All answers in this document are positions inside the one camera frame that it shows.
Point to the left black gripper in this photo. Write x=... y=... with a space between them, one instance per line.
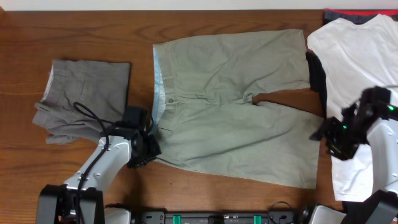
x=153 y=141

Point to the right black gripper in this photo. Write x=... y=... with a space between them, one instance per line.
x=327 y=130

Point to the olive green shorts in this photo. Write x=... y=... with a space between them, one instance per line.
x=205 y=118

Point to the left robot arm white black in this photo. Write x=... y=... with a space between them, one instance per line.
x=80 y=198

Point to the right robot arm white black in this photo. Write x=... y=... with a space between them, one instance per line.
x=372 y=120

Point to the black garment under shirt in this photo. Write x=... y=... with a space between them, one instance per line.
x=317 y=78

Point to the folded grey shorts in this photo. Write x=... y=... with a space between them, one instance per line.
x=100 y=86

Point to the white t-shirt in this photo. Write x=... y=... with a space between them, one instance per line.
x=355 y=57

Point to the dark garment with red trim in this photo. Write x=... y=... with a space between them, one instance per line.
x=356 y=16

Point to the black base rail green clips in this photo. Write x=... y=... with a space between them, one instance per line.
x=279 y=213

